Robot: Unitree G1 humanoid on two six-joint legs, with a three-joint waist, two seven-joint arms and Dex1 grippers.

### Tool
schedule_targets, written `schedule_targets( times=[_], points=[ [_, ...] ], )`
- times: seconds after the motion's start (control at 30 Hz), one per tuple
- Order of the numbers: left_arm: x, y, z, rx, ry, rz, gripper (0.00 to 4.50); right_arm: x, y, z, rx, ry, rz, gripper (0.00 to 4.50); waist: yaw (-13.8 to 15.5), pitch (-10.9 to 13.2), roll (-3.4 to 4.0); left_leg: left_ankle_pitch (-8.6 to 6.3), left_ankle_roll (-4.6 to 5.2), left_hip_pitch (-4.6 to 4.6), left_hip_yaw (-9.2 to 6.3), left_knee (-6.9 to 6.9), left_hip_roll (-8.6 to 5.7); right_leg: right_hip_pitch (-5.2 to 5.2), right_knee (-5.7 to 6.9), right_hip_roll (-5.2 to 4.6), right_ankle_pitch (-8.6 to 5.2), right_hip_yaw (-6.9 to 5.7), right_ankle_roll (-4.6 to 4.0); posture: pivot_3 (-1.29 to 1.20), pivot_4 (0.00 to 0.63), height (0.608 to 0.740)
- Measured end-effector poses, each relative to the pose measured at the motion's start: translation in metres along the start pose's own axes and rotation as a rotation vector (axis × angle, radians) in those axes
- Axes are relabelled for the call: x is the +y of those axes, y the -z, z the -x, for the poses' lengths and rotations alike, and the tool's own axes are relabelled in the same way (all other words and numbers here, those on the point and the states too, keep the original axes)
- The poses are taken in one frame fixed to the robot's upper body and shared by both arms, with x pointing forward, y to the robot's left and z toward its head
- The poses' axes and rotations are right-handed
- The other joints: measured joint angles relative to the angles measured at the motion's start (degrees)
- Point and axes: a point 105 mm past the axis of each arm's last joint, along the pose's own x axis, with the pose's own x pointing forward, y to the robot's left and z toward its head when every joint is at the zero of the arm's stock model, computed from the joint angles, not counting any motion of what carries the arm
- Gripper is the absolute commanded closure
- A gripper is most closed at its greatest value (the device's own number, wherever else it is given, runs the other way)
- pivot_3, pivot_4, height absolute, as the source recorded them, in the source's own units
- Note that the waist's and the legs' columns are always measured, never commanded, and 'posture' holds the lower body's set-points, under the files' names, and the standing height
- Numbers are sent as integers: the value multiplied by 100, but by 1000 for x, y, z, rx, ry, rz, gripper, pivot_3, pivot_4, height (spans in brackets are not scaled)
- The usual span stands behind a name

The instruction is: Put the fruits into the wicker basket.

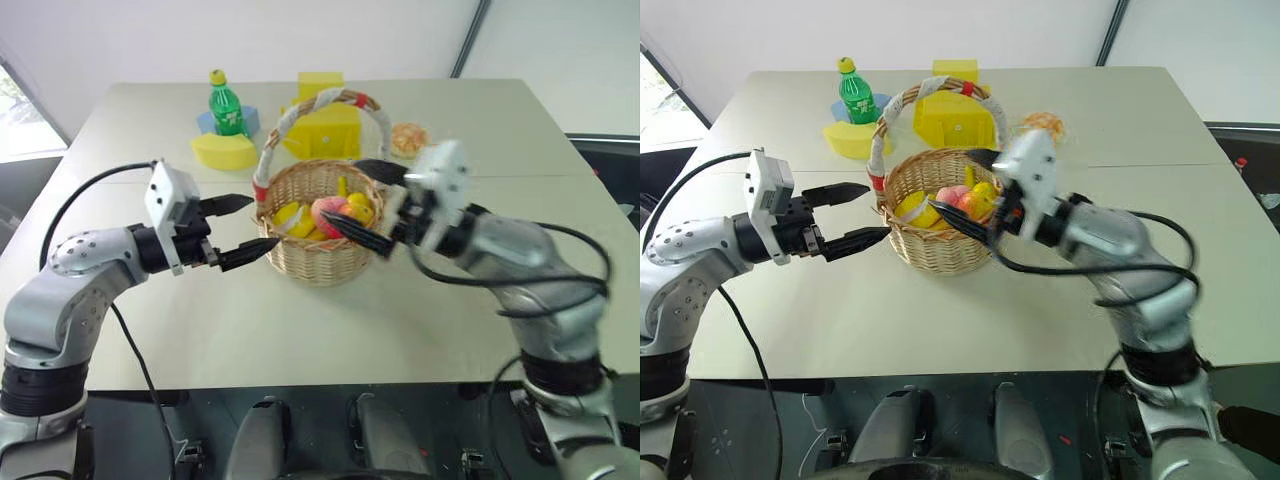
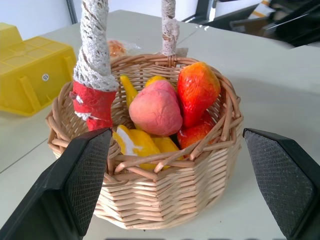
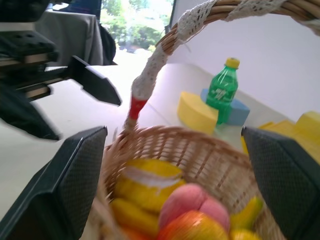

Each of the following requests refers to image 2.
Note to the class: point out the yellow pepper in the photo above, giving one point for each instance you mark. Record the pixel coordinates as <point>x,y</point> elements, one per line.
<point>132,90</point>

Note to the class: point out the yellow peeled banana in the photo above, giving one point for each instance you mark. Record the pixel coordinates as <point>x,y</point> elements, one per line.
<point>140,146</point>

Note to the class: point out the red orange mango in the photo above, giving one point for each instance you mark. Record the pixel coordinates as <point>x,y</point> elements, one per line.
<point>196,92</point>

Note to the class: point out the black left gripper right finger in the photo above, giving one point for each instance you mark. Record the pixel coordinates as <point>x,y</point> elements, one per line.
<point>287,180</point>

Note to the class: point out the red apple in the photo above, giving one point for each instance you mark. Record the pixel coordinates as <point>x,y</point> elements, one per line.
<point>193,133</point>

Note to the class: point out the pink peach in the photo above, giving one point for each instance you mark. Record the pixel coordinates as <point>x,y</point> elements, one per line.
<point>156,110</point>

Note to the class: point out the yellow plastic bin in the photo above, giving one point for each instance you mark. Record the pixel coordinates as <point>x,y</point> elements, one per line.
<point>30,72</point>

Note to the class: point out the clear plastic bag with bread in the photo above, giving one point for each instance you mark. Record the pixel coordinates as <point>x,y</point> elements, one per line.
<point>117,47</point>

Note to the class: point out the black furniture frame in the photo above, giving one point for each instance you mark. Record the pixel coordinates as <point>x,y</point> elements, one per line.
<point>265,18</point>

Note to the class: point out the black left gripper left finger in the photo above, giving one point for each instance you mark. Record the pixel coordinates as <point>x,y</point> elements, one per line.
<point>62,185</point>

